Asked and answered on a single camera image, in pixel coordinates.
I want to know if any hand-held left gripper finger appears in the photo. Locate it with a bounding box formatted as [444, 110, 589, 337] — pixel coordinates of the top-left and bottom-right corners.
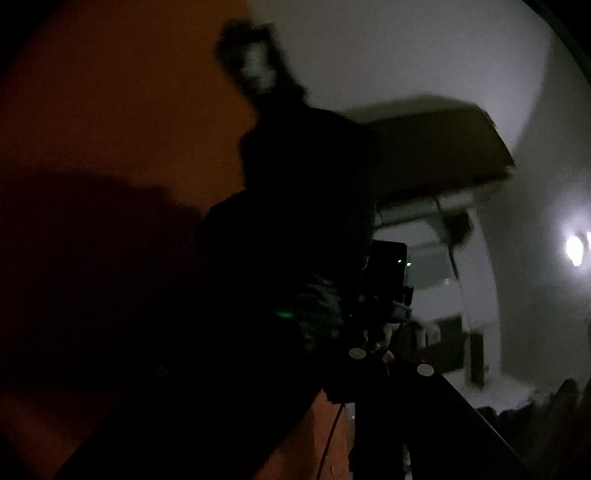
[322, 346, 529, 480]

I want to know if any black garment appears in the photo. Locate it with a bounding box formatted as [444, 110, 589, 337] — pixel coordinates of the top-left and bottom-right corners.
[194, 185, 384, 402]

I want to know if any person's right hand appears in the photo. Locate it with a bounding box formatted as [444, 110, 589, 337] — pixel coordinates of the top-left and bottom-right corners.
[364, 322, 403, 363]

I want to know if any brown wooden table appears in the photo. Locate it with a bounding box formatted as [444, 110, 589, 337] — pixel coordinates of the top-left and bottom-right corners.
[344, 95, 517, 206]

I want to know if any dark cloth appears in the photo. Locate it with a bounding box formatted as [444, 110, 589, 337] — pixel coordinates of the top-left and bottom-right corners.
[475, 376, 591, 480]

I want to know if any black folded printed shirt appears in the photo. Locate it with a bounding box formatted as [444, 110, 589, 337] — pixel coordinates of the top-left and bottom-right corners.
[215, 19, 315, 107]

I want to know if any round orange table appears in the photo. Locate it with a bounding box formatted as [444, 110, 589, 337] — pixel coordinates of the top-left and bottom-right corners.
[0, 0, 356, 480]

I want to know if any red cable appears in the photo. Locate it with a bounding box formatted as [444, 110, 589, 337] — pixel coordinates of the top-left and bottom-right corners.
[316, 401, 346, 480]

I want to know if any wall lamp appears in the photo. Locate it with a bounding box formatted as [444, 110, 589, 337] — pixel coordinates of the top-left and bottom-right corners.
[564, 228, 591, 268]

